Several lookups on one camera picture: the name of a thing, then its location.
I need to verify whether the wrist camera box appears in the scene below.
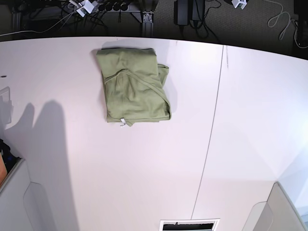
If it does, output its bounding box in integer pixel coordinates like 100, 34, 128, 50
231, 0, 247, 10
75, 0, 98, 17

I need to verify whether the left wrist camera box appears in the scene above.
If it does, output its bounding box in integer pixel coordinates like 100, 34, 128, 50
231, 0, 247, 10

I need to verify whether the aluminium table leg post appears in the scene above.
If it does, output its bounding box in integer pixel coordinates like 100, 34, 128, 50
142, 12, 154, 38

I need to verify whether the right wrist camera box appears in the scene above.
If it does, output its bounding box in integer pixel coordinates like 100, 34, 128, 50
75, 0, 98, 17

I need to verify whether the green t-shirt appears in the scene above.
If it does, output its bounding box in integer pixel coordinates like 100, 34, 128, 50
96, 48, 172, 127

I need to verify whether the white power strip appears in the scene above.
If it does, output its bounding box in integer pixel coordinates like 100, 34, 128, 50
97, 0, 131, 12

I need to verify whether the black power brick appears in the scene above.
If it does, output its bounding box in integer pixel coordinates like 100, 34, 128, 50
174, 0, 189, 26

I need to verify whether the grey coiled floor cable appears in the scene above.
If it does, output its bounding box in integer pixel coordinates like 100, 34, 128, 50
267, 0, 299, 41

